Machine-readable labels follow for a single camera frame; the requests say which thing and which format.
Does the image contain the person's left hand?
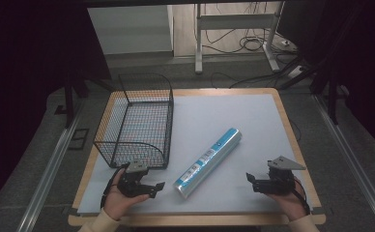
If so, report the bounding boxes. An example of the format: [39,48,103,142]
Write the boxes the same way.
[102,168,151,222]

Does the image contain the black coiled floor cables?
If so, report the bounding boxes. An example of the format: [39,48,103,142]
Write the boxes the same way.
[202,2,293,56]

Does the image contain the person's right hand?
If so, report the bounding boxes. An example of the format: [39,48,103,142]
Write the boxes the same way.
[267,184,309,223]

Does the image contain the black floor plate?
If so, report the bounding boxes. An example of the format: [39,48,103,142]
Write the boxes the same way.
[67,128,90,151]

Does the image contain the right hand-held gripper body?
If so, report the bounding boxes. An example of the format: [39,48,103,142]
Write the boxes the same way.
[258,155,307,196]

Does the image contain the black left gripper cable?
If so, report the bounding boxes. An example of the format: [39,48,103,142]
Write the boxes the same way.
[100,163,130,210]

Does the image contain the white metal desk frame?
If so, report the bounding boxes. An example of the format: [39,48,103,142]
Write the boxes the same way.
[193,0,287,75]

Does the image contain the thin black cable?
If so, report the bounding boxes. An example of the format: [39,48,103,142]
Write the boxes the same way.
[288,118,303,143]

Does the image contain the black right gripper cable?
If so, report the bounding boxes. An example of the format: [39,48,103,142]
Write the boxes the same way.
[291,178,312,217]

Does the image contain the long black floor cable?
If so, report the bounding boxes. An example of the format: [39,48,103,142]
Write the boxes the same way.
[210,55,303,90]

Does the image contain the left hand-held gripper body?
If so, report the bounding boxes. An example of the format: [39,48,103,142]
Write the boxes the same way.
[116,160,152,198]

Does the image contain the black wire mesh basket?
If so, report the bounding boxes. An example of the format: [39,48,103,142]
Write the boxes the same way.
[93,72,175,170]

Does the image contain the grey table mat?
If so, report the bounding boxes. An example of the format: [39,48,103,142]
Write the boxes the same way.
[77,93,314,216]

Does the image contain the black metal stand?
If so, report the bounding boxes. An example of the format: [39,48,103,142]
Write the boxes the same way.
[53,72,116,130]
[278,47,351,126]

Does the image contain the aluminium floor rail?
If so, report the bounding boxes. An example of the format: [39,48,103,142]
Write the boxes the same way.
[313,94,375,228]
[15,104,84,232]

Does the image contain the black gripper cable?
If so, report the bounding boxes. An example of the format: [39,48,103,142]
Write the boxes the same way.
[291,178,312,217]
[100,163,130,210]

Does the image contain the blue labelled cling film roll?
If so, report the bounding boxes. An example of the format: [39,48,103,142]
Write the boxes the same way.
[172,127,244,200]

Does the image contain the white wall panel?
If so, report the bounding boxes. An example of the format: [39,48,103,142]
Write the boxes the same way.
[86,4,174,56]

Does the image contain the dark curtain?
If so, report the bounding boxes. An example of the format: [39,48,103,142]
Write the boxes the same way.
[276,0,375,159]
[0,0,112,214]

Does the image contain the white power strip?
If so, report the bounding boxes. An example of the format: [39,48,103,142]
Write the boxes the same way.
[286,65,306,80]

